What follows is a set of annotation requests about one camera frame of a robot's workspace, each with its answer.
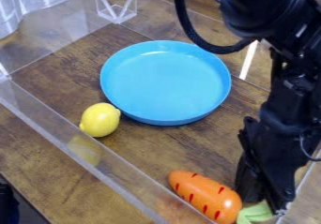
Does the blue round plate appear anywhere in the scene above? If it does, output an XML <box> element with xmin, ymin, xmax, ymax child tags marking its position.
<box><xmin>100</xmin><ymin>40</ymin><xmax>232</xmax><ymax>126</ymax></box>

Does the clear acrylic corner bracket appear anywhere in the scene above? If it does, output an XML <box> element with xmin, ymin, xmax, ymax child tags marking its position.
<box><xmin>95</xmin><ymin>0</ymin><xmax>137</xmax><ymax>24</ymax></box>

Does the yellow toy lemon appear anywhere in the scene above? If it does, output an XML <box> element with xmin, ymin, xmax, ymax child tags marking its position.
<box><xmin>79</xmin><ymin>103</ymin><xmax>120</xmax><ymax>138</ymax></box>

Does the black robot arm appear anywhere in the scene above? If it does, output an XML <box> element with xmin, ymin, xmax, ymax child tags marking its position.
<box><xmin>221</xmin><ymin>0</ymin><xmax>321</xmax><ymax>216</ymax></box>

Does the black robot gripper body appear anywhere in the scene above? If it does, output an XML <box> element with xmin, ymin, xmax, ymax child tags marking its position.
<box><xmin>238</xmin><ymin>117</ymin><xmax>308</xmax><ymax>199</ymax></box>

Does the orange toy carrot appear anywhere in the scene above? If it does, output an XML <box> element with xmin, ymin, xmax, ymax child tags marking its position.
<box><xmin>167</xmin><ymin>171</ymin><xmax>274</xmax><ymax>224</ymax></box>

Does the clear acrylic enclosure wall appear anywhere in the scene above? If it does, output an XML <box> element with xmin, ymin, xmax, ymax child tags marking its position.
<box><xmin>0</xmin><ymin>0</ymin><xmax>321</xmax><ymax>224</ymax></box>

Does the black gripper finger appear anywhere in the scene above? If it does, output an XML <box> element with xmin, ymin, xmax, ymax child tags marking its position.
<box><xmin>265</xmin><ymin>186</ymin><xmax>294</xmax><ymax>215</ymax></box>
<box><xmin>234</xmin><ymin>154</ymin><xmax>264</xmax><ymax>203</ymax></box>

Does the black braided cable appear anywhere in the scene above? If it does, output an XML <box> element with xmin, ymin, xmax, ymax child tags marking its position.
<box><xmin>171</xmin><ymin>0</ymin><xmax>258</xmax><ymax>55</ymax></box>

